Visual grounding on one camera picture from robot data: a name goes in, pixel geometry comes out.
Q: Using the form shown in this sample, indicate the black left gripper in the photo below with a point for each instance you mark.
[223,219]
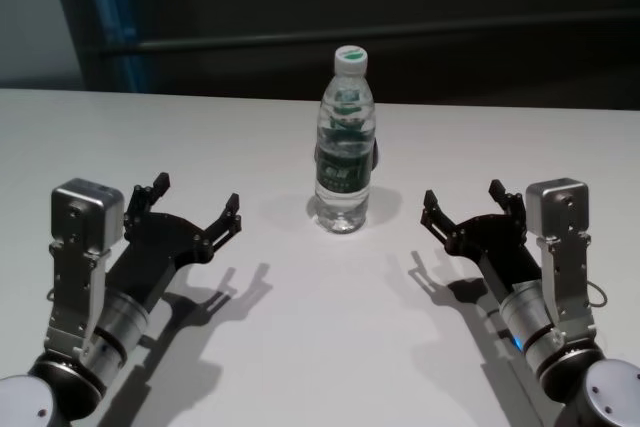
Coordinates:
[160,247]

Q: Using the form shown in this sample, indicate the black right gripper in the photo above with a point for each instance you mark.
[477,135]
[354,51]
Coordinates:
[495,242]

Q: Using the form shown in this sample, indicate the clear water bottle green label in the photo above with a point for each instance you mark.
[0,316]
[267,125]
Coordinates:
[345,172]

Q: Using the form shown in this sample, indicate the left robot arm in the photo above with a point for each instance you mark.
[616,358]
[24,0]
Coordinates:
[115,322]

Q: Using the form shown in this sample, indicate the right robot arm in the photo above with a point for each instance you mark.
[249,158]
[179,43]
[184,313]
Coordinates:
[575,367]

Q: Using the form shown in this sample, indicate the green YES button black base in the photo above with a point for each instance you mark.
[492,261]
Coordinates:
[377,154]

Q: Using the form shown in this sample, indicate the grey handrail bar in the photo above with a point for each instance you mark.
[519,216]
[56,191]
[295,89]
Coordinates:
[250,39]

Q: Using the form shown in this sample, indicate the blue glass window strip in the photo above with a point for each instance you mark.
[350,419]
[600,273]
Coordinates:
[120,22]

